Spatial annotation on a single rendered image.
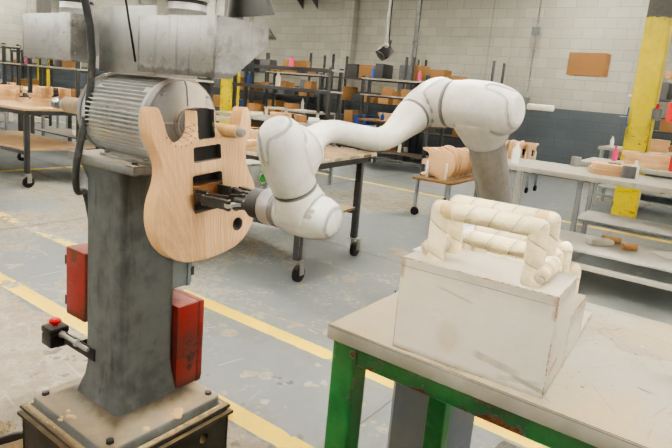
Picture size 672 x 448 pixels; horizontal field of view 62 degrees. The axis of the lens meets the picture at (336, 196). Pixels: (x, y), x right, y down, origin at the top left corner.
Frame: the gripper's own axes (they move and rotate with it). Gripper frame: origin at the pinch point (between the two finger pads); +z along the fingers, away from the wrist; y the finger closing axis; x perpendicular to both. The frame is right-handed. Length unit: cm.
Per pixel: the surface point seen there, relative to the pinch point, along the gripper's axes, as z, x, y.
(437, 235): -71, 6, -11
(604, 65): -16, 30, 381
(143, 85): 29.5, 26.1, 2.7
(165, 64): 8.6, 32.6, -5.1
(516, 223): -84, 11, -10
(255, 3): -1, 48, 17
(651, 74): -7, 17, 697
